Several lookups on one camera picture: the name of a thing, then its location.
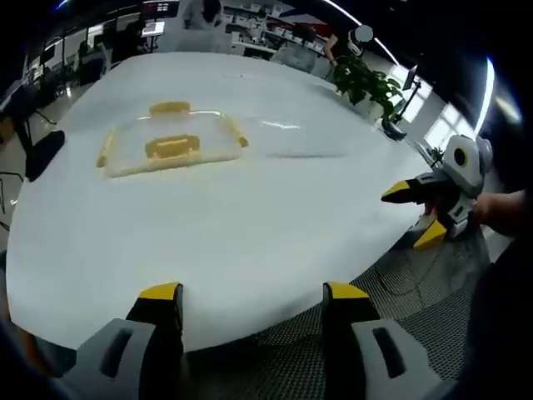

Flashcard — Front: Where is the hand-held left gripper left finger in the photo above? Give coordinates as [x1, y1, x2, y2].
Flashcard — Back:
[62, 282, 185, 400]

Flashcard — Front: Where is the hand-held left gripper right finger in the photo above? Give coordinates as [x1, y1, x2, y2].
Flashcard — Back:
[321, 281, 458, 400]

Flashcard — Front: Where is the wide yellow plastic buckle part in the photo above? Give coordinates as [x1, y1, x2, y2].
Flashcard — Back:
[144, 133, 202, 161]

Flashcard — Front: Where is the narrow yellow plastic buckle part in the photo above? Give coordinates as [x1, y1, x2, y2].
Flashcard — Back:
[148, 101, 194, 116]

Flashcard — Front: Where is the person's right hand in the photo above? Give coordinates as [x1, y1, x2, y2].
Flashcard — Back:
[473, 189, 527, 239]

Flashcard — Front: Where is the black monitor on stand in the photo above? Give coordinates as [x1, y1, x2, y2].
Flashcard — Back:
[381, 64, 422, 141]

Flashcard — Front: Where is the person's dark clothing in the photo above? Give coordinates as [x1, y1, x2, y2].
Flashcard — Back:
[466, 199, 533, 388]

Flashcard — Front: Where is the green potted plant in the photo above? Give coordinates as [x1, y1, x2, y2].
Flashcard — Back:
[331, 53, 406, 123]

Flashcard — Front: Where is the clear tray with yellow rim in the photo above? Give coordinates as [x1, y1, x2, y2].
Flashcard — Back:
[95, 107, 250, 179]

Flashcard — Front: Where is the white shelving unit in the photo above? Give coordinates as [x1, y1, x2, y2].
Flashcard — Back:
[224, 2, 334, 48]

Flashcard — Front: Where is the black office chair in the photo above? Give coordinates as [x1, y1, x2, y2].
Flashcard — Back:
[24, 129, 67, 183]

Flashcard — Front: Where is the lit computer monitor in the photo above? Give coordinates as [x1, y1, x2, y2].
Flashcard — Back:
[141, 20, 166, 38]

